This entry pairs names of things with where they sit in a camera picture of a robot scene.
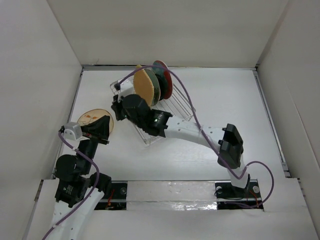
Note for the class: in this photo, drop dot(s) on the small black plate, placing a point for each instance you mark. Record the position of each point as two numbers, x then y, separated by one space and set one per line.
163 85

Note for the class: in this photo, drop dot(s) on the light green flower bowl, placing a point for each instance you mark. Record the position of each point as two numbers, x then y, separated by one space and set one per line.
156 87

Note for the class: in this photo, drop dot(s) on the wire dish rack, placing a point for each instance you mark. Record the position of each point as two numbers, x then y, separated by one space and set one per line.
177 105

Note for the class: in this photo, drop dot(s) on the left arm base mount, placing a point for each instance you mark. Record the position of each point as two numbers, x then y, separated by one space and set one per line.
115 199

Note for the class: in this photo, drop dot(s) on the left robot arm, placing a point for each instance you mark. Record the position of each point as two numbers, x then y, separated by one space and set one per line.
80 184

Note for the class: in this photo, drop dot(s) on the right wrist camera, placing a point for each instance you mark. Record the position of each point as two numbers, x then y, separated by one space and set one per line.
123 89

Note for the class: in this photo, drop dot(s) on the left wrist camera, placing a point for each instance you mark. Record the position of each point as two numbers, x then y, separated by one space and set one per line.
72 131

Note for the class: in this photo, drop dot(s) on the woven bamboo square tray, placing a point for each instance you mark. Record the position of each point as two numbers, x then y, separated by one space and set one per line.
143 86

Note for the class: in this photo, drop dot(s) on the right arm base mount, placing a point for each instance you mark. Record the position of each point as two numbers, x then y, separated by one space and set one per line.
232 198

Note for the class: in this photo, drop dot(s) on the red and teal floral plate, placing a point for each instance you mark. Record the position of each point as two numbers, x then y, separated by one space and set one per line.
160 68

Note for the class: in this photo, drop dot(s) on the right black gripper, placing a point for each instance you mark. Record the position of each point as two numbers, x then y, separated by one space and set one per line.
118 106

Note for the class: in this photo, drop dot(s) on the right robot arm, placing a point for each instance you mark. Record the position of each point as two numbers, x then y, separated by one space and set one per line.
226 142

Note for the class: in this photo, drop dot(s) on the round wooden plate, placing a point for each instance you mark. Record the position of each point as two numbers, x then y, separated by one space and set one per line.
93 115

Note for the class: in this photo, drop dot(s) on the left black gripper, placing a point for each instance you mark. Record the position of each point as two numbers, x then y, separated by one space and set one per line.
99 128

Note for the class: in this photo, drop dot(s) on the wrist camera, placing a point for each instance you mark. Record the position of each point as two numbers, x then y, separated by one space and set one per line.
123 89
72 131

